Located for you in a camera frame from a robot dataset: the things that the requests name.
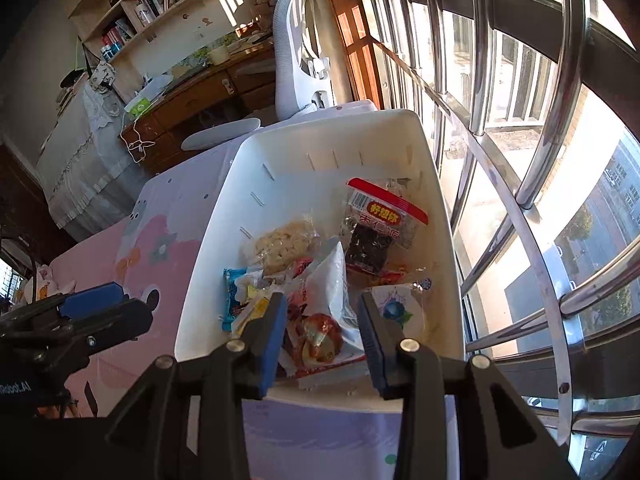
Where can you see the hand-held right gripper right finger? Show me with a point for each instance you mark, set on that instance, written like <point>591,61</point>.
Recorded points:
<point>375,345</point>

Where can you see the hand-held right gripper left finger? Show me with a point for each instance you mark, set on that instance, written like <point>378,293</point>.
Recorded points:
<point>272,345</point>

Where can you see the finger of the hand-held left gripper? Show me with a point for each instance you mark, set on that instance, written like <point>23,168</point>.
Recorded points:
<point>115,322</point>
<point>90,300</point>

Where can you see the small yellow snack packet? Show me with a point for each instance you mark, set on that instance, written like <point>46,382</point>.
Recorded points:
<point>252,311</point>

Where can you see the blueberry bread packet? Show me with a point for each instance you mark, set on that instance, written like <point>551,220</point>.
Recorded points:
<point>400,310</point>

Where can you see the red white striped pastry packet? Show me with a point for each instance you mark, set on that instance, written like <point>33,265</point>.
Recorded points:
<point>322,337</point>

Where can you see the blue snack packet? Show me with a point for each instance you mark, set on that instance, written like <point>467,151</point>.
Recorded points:
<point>237,292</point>

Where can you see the large white snack packet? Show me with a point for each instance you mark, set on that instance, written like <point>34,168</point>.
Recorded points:
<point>327,280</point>

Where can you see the white red cracker packet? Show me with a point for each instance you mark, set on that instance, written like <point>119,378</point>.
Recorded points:
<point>301,267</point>

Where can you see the clear noodle crisp packet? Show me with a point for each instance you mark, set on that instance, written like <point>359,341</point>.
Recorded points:
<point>280,245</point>

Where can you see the white plastic basket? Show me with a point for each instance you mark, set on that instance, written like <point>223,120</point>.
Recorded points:
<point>320,160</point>

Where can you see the cartoon printed tablecloth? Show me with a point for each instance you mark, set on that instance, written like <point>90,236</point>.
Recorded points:
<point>150,240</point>

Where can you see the white lace cover cloth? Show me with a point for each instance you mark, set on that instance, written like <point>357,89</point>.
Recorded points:
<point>85,170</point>

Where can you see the green tissue pack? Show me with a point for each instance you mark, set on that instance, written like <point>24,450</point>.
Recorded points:
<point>138,104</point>

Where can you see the wooden desk with drawers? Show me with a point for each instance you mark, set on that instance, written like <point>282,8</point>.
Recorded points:
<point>200,95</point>

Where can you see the metal window grille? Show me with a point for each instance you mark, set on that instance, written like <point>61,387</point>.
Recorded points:
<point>500,110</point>

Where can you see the grey mesh office chair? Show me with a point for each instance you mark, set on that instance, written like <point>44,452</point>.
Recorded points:
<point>290,60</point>

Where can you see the wooden bookshelf with books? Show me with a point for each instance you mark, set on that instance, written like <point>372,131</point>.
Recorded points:
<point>220,0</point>

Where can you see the wooden window frame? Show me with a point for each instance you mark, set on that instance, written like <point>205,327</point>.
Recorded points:
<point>355,35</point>

